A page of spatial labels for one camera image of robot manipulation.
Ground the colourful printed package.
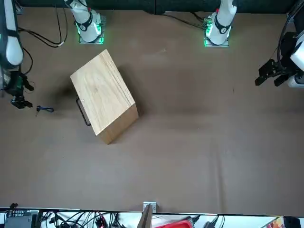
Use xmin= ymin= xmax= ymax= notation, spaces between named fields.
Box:
xmin=265 ymin=216 xmax=285 ymax=228

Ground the black drawer handle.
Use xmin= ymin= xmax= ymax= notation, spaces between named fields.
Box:
xmin=76 ymin=96 xmax=91 ymax=126

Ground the red tray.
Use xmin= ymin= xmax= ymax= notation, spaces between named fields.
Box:
xmin=161 ymin=219 xmax=193 ymax=228

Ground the black cable with white tag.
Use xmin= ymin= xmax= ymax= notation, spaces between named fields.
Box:
xmin=18 ymin=4 xmax=69 ymax=48

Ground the black key with blue strap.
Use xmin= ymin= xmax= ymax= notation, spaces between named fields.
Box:
xmin=35 ymin=105 xmax=55 ymax=117

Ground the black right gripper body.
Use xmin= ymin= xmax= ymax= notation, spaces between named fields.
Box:
xmin=4 ymin=70 xmax=34 ymax=98

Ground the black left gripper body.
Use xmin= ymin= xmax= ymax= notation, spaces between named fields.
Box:
xmin=275 ymin=31 xmax=298 ymax=77

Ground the metal camera post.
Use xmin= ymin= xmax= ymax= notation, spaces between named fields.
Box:
xmin=138 ymin=203 xmax=152 ymax=228

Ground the wooden drawer box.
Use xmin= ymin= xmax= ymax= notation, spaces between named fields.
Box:
xmin=70 ymin=49 xmax=139 ymax=145

